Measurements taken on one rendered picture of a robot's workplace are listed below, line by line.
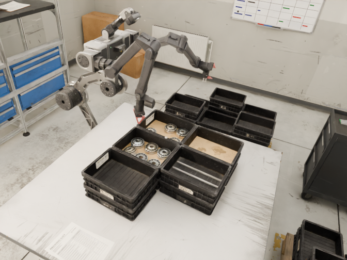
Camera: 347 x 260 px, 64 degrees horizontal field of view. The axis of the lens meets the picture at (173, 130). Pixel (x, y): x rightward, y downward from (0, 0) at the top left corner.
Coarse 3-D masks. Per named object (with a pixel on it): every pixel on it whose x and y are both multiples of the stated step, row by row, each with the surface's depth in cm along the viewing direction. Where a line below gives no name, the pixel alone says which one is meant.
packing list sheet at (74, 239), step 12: (72, 228) 166; (60, 240) 159; (72, 240) 160; (84, 240) 161; (96, 240) 161; (108, 240) 162; (60, 252) 154; (72, 252) 154; (84, 252) 155; (96, 252) 155
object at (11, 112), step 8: (0, 72) 281; (0, 80) 283; (0, 88) 286; (8, 88) 295; (0, 96) 289; (0, 104) 290; (8, 104) 301; (0, 112) 295; (8, 112) 304; (16, 112) 314; (0, 120) 297
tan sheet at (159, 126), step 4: (156, 120) 240; (152, 124) 235; (156, 124) 236; (160, 124) 236; (164, 124) 237; (156, 128) 231; (160, 128) 231; (156, 132) 227; (160, 132) 227; (164, 132) 228; (168, 136) 224; (172, 136) 224; (176, 136) 225; (180, 140) 221
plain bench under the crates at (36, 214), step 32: (96, 128) 245; (128, 128) 249; (64, 160) 211; (256, 160) 229; (32, 192) 185; (64, 192) 187; (160, 192) 194; (224, 192) 198; (256, 192) 201; (0, 224) 164; (32, 224) 166; (64, 224) 168; (96, 224) 170; (128, 224) 171; (160, 224) 173; (192, 224) 175; (224, 224) 177; (256, 224) 179; (128, 256) 155; (160, 256) 157; (192, 256) 158; (224, 256) 160; (256, 256) 162
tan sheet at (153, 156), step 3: (129, 144) 212; (126, 147) 209; (144, 147) 211; (138, 150) 208; (141, 150) 208; (144, 150) 208; (144, 153) 205; (156, 153) 206; (150, 156) 203; (153, 156) 204; (156, 156) 204; (159, 159) 201
